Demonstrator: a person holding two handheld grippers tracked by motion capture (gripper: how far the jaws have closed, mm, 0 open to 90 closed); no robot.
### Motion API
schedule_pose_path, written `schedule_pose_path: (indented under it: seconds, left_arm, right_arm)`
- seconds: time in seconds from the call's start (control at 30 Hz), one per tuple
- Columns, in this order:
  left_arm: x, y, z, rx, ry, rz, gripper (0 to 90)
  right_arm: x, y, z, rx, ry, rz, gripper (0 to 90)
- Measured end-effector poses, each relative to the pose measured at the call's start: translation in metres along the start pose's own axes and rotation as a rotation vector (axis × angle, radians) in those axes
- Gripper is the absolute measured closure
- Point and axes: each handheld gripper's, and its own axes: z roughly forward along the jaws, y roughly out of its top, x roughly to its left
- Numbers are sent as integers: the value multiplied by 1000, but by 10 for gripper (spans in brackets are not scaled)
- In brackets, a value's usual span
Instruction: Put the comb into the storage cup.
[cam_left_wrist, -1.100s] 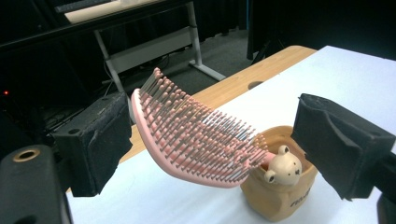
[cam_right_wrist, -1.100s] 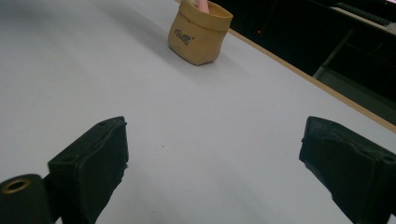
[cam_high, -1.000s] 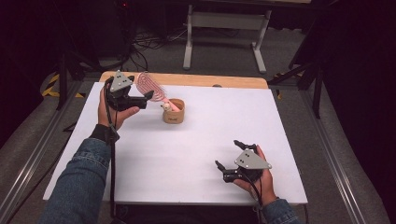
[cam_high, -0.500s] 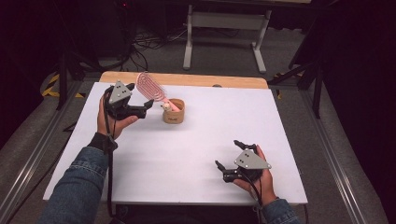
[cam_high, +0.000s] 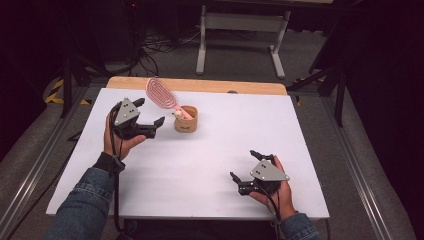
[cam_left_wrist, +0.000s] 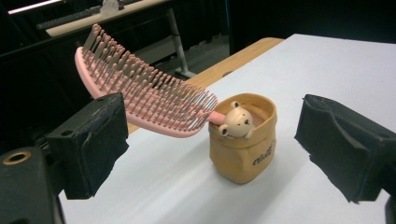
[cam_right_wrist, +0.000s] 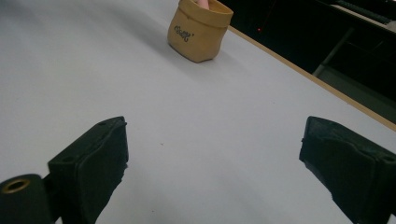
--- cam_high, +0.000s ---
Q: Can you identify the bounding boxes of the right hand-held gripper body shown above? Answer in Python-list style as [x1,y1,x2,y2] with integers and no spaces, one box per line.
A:
[238,154,290,197]

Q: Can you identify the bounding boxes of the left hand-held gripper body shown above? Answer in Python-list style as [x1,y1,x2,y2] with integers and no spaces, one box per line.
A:
[111,97,157,140]

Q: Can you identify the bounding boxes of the pink hairbrush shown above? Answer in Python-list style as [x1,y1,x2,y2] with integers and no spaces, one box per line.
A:
[145,76,194,121]

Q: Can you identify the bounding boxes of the tan cup with small figure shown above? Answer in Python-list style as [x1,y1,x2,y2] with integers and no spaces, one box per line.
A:
[172,105,199,134]

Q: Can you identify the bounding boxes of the person's right hand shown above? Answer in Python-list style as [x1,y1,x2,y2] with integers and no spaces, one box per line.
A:
[249,155,298,221]

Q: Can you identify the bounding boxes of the person's left hand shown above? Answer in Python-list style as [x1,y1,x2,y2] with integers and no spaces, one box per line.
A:
[103,112,148,161]

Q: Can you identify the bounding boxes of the white board cover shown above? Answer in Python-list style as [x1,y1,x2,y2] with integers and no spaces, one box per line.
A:
[45,87,330,221]

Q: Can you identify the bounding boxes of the person's dark trousers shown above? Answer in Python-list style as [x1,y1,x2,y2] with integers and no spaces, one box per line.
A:
[126,219,278,240]

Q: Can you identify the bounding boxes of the black metal stand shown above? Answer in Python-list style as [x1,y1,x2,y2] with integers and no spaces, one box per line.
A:
[287,63,348,128]
[59,56,111,119]

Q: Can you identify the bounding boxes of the yellow black hazard tape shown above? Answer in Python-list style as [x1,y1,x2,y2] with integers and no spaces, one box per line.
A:
[292,77,304,108]
[44,78,92,106]

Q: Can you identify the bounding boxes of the wooden table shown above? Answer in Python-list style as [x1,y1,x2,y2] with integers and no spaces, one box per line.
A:
[106,76,288,96]

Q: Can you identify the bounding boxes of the right hand-held gripper black cable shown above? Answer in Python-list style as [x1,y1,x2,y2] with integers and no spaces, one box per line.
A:
[258,181,284,240]

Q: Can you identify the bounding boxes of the hand-held gripper black cable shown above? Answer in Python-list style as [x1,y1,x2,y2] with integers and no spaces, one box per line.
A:
[108,101,134,240]
[258,181,284,240]

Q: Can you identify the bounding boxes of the bundle of black floor cables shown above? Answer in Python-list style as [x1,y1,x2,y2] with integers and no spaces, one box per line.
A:
[133,29,201,78]

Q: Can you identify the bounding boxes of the left hand-held gripper black cable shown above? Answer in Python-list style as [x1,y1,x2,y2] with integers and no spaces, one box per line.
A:
[108,101,134,240]

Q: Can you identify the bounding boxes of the aluminium floor rail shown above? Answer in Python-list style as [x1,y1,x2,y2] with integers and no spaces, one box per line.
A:
[0,86,91,234]
[319,94,396,240]

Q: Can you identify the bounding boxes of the grey metal stand frame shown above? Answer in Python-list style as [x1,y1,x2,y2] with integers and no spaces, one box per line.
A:
[195,4,292,80]

